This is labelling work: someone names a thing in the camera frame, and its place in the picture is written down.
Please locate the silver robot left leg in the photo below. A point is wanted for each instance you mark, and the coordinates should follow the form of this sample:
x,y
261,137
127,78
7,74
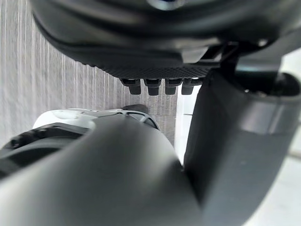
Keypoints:
x,y
70,116

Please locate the white marble kitchen island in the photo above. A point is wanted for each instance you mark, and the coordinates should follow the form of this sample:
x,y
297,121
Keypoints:
x,y
184,131

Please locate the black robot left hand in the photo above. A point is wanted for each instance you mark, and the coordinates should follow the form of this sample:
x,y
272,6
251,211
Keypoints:
x,y
141,35

